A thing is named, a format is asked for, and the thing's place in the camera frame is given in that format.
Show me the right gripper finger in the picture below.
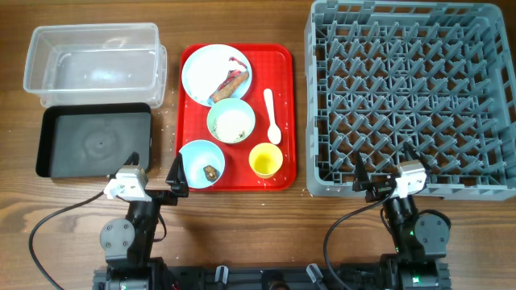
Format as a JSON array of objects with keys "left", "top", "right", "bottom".
[
  {"left": 403, "top": 143, "right": 431, "bottom": 173},
  {"left": 352, "top": 151, "right": 371, "bottom": 192}
]

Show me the small light blue bowl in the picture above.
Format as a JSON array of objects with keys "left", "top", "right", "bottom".
[{"left": 179, "top": 139, "right": 226, "bottom": 189}]

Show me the brown food scrap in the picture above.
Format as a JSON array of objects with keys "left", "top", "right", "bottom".
[{"left": 203, "top": 165, "right": 219, "bottom": 182}]

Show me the white rice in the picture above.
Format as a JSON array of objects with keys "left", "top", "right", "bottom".
[{"left": 214, "top": 110, "right": 252, "bottom": 143}]

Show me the mint green bowl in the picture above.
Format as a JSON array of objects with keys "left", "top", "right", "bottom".
[{"left": 206, "top": 98, "right": 256, "bottom": 144}]

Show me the yellow plastic cup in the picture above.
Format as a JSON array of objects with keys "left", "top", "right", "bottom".
[{"left": 248, "top": 143, "right": 283, "bottom": 179}]

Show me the brown sausage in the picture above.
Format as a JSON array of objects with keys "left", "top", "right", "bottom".
[{"left": 211, "top": 72, "right": 249, "bottom": 103}]

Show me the white plastic spoon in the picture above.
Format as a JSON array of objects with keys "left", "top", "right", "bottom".
[{"left": 263, "top": 89, "right": 281, "bottom": 145}]

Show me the large light blue plate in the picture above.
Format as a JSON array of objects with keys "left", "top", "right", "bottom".
[{"left": 181, "top": 44, "right": 253, "bottom": 107}]

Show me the red and white wrapper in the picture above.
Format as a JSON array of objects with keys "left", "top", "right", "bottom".
[{"left": 218, "top": 56, "right": 248, "bottom": 89}]

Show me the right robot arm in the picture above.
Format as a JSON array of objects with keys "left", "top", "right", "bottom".
[{"left": 352, "top": 143, "right": 452, "bottom": 289}]

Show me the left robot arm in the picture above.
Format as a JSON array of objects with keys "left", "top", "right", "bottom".
[{"left": 93, "top": 152, "right": 189, "bottom": 290}]

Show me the black waste tray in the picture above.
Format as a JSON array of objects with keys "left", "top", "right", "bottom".
[{"left": 35, "top": 103, "right": 152, "bottom": 178}]

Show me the grey dishwasher rack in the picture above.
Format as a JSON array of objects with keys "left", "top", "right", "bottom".
[{"left": 304, "top": 1, "right": 515, "bottom": 201}]

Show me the clear plastic waste bin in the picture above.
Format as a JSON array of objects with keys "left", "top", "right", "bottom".
[{"left": 23, "top": 23, "right": 168, "bottom": 108}]

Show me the red serving tray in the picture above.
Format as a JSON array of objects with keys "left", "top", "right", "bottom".
[{"left": 175, "top": 43, "right": 297, "bottom": 192}]

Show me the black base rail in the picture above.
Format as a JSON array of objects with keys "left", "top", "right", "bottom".
[{"left": 92, "top": 263, "right": 452, "bottom": 290}]

